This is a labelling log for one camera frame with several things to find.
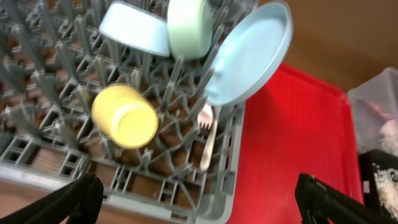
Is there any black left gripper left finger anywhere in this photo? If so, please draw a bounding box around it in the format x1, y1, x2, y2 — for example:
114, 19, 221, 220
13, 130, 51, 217
1, 174, 104, 224

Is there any grey dishwasher rack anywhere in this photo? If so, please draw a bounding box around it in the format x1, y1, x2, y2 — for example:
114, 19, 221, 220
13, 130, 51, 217
1, 1, 259, 223

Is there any white rice pile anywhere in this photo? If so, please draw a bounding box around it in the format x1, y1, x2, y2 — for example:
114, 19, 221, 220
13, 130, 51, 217
373, 163, 397, 220

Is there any red plastic tray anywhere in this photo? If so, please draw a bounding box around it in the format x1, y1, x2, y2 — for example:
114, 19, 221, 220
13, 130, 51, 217
229, 65, 363, 224

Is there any white crumpled tissue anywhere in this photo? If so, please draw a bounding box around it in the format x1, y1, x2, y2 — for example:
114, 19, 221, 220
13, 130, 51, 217
379, 119, 397, 157

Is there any black waste tray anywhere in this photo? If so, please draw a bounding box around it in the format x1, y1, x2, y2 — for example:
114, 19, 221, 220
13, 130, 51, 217
359, 149, 397, 223

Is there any yellow plastic cup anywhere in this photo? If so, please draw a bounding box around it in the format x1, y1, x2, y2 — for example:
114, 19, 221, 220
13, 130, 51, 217
91, 83, 159, 149

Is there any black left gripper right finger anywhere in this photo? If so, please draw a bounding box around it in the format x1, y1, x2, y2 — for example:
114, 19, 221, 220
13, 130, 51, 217
295, 173, 395, 224

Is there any white plastic fork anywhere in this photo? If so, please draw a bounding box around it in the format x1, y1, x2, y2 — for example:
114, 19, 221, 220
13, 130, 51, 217
197, 103, 214, 129

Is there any light blue small bowl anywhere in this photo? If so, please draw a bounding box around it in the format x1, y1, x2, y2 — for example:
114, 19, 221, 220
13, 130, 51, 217
99, 1, 170, 57

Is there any light blue plate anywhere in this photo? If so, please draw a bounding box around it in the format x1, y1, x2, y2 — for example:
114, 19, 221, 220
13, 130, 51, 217
205, 1, 294, 106

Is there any white plastic spoon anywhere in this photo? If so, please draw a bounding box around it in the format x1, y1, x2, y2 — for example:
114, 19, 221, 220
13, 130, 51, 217
200, 106, 222, 171

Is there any green bowl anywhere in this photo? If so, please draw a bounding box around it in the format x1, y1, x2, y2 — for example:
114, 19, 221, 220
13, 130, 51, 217
167, 0, 213, 60

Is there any clear plastic bin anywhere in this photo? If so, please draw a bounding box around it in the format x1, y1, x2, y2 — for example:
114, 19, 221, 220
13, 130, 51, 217
348, 67, 397, 154

